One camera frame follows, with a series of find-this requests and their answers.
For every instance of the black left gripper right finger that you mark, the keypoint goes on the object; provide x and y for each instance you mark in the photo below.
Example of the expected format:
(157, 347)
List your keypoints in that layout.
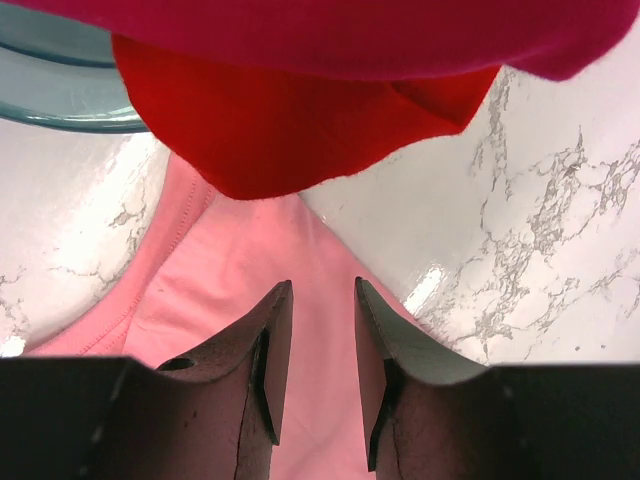
(430, 413)

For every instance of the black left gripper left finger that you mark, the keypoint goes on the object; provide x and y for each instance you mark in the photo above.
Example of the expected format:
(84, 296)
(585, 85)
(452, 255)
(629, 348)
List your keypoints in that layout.
(213, 412)

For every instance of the pink t-shirt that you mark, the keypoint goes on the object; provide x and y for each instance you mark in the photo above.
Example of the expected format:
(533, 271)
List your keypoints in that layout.
(204, 262)

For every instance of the red t-shirt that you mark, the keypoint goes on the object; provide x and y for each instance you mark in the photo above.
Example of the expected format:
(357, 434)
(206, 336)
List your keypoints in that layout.
(256, 133)

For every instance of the crimson t-shirt in pile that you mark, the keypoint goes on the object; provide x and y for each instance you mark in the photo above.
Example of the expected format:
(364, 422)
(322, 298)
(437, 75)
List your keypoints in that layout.
(369, 39)

